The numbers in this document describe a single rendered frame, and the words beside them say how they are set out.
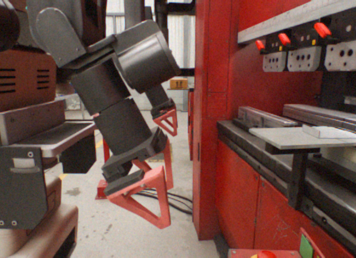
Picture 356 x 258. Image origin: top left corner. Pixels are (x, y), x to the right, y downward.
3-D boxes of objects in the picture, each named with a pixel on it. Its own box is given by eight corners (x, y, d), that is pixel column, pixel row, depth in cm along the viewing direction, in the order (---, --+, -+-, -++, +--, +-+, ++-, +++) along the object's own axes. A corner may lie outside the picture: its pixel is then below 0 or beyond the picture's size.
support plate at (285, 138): (248, 131, 75) (249, 128, 75) (325, 129, 78) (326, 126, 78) (280, 149, 58) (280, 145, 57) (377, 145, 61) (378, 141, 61)
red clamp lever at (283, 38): (278, 32, 92) (288, 47, 86) (288, 33, 92) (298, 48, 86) (276, 36, 93) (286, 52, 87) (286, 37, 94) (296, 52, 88)
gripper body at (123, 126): (164, 135, 37) (140, 91, 35) (157, 158, 27) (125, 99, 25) (127, 153, 37) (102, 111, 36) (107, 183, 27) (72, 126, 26)
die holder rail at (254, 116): (237, 121, 149) (238, 106, 147) (246, 121, 150) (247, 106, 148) (282, 145, 101) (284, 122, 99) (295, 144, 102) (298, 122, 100)
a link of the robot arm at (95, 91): (77, 74, 32) (56, 74, 27) (121, 49, 32) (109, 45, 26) (103, 119, 34) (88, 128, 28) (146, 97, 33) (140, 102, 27)
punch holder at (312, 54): (286, 71, 94) (290, 26, 90) (306, 71, 95) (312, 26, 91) (312, 71, 80) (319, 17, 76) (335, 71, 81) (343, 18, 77)
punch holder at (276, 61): (262, 71, 113) (265, 34, 110) (279, 71, 114) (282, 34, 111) (279, 71, 99) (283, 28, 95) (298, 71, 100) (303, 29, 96)
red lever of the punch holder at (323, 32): (314, 21, 72) (330, 40, 67) (327, 22, 73) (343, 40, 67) (311, 26, 74) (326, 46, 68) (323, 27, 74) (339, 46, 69)
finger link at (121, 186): (189, 195, 33) (158, 136, 31) (192, 227, 26) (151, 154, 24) (146, 214, 34) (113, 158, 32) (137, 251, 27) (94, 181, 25)
